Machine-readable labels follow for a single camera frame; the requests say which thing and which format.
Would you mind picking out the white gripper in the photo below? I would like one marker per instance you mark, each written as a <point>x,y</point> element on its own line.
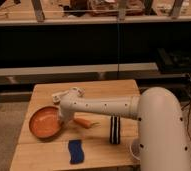
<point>65,115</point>

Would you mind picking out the orange ceramic bowl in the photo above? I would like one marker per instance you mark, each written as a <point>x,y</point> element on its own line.
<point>45,122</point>

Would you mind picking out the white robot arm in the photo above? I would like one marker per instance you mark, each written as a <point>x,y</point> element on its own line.
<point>162,135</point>

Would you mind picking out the orange carrot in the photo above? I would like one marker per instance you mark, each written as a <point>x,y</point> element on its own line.
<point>84,123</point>

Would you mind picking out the white rectangular box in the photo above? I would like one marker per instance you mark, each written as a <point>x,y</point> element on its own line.
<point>56,97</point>

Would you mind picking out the blue sponge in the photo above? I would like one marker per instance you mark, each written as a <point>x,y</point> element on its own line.
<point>76,151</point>

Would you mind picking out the black white striped block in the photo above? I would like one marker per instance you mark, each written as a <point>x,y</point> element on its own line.
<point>114,130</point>

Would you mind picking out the white cup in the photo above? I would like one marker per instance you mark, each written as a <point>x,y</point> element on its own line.
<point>134,149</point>

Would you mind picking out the black equipment on shelf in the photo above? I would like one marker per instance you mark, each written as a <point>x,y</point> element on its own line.
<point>172,61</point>

